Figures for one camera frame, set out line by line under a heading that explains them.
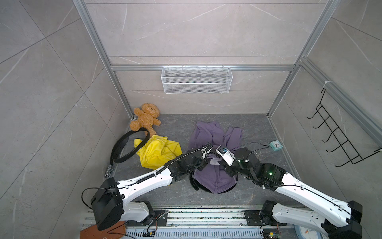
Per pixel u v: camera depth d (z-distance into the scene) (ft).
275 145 3.26
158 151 2.88
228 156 1.97
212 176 2.82
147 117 3.52
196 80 3.30
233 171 2.05
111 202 1.29
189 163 1.88
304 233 2.22
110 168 3.03
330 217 1.34
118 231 2.25
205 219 2.44
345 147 2.12
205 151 2.10
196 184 2.55
